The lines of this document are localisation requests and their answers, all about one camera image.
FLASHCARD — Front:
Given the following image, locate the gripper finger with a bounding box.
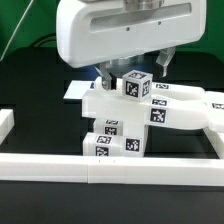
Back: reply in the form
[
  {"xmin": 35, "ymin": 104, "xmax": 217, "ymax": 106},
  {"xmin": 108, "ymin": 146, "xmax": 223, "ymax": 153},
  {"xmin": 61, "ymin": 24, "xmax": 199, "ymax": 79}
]
[
  {"xmin": 95, "ymin": 62, "xmax": 112, "ymax": 90},
  {"xmin": 156, "ymin": 47, "xmax": 176, "ymax": 77}
]

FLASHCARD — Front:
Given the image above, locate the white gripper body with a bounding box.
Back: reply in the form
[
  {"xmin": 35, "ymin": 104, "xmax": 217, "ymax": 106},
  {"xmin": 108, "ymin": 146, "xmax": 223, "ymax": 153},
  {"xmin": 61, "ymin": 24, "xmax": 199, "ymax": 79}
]
[{"xmin": 56, "ymin": 0, "xmax": 207, "ymax": 68}]

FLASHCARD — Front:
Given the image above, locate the white tagged cube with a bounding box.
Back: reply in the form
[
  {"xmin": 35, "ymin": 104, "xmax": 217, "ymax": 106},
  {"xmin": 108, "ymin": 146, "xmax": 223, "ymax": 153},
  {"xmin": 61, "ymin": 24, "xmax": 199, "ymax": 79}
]
[{"xmin": 122, "ymin": 70, "xmax": 153, "ymax": 101}]

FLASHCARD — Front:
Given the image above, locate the white chair back frame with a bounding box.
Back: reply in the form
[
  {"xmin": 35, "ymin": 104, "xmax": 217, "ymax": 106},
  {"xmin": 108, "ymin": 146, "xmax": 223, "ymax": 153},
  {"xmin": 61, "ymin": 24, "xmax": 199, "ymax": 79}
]
[{"xmin": 82, "ymin": 77, "xmax": 224, "ymax": 133}]

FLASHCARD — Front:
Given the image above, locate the white chair seat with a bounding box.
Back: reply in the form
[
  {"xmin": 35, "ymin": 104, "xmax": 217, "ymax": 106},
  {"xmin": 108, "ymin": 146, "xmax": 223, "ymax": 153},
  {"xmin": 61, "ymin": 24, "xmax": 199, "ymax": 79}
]
[{"xmin": 123, "ymin": 122, "xmax": 148, "ymax": 157}]

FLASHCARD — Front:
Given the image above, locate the grey diagonal rod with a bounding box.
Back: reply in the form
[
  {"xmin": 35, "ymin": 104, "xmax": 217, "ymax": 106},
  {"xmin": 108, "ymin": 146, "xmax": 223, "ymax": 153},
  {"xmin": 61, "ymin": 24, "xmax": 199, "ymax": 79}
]
[{"xmin": 0, "ymin": 0, "xmax": 35, "ymax": 62}]

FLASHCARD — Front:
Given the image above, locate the white U-shaped fence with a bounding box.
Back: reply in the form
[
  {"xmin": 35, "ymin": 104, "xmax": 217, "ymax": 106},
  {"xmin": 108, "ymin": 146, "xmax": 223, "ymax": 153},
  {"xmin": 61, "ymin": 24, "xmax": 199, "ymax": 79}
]
[{"xmin": 0, "ymin": 109, "xmax": 224, "ymax": 188}]

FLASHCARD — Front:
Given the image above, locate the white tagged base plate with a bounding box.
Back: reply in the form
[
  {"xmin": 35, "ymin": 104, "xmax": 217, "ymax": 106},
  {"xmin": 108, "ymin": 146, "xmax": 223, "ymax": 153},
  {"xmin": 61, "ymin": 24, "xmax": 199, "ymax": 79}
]
[{"xmin": 64, "ymin": 80, "xmax": 94, "ymax": 100}]

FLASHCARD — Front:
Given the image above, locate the black cable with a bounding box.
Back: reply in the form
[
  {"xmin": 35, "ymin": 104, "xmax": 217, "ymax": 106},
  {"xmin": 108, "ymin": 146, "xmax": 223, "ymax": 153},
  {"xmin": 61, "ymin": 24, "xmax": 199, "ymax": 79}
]
[{"xmin": 29, "ymin": 33, "xmax": 58, "ymax": 48}]

